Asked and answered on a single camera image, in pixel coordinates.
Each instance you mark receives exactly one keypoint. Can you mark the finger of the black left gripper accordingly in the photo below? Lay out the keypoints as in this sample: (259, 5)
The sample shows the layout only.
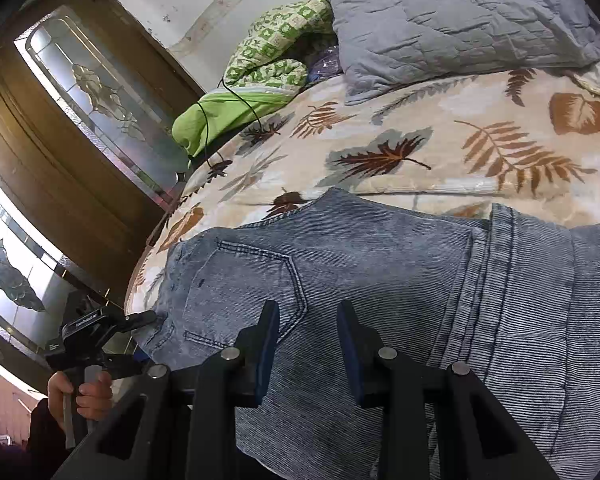
(129, 322)

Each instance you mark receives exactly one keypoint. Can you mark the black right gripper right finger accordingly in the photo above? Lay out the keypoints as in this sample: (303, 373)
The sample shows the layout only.
(360, 345)

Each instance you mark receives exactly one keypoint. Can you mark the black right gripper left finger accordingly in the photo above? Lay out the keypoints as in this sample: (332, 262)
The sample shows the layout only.
(257, 345)

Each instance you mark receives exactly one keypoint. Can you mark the blue denim jeans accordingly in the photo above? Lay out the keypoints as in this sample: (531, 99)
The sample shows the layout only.
(514, 297)

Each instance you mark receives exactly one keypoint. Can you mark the person's left hand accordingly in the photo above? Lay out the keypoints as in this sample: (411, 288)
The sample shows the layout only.
(93, 400)

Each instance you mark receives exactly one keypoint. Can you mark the wooden glass panel door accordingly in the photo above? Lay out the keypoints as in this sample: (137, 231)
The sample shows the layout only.
(88, 166)

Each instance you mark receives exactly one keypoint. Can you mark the beige leaf pattern blanket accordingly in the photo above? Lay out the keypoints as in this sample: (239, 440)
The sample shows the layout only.
(529, 139)

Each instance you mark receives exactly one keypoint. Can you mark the purple plastic bag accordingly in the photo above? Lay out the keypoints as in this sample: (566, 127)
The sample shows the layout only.
(326, 65)

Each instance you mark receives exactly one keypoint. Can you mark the green patterned cloth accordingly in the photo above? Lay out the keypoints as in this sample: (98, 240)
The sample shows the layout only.
(266, 71)

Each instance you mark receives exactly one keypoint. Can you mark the grey quilted pillow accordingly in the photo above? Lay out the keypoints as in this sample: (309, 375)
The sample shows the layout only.
(386, 44)

